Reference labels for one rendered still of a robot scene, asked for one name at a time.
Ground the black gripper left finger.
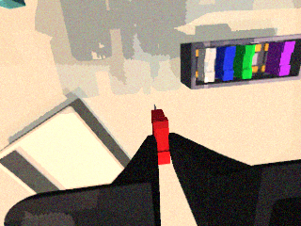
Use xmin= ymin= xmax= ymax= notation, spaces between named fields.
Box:
xmin=4 ymin=135 xmax=161 ymax=226

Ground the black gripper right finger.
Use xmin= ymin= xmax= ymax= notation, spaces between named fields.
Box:
xmin=168 ymin=132 xmax=301 ymax=226

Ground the dark grey fuse block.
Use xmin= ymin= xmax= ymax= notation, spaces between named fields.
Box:
xmin=180 ymin=33 xmax=301 ymax=90

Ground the cream shallow square tray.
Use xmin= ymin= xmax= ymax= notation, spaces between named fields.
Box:
xmin=0 ymin=98 xmax=131 ymax=194

